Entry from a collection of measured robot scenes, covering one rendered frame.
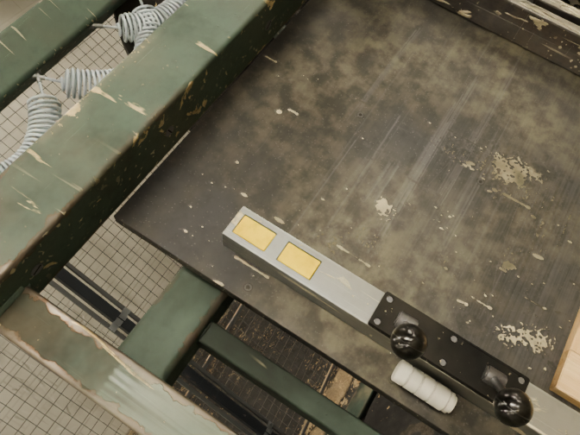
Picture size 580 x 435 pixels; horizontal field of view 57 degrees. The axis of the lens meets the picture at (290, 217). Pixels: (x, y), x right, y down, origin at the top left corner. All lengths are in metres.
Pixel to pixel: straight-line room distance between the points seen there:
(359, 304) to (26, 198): 0.42
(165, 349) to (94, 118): 0.31
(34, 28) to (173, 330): 0.77
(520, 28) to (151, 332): 0.79
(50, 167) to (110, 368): 0.25
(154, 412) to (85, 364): 0.10
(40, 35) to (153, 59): 0.53
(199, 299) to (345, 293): 0.20
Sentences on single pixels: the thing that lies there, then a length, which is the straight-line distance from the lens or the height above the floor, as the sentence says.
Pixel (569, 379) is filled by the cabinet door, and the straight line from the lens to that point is 0.79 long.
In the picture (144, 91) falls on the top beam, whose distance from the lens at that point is 0.76.
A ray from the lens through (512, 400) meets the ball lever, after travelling 0.60.
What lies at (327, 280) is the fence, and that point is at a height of 1.59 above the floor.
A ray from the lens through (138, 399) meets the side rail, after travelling 0.65.
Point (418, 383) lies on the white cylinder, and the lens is 0.70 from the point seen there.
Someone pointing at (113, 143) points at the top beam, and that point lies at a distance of 0.72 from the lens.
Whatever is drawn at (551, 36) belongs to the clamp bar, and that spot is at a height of 1.51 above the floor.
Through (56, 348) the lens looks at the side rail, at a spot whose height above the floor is 1.78.
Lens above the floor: 1.89
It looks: 18 degrees down
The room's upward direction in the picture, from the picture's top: 46 degrees counter-clockwise
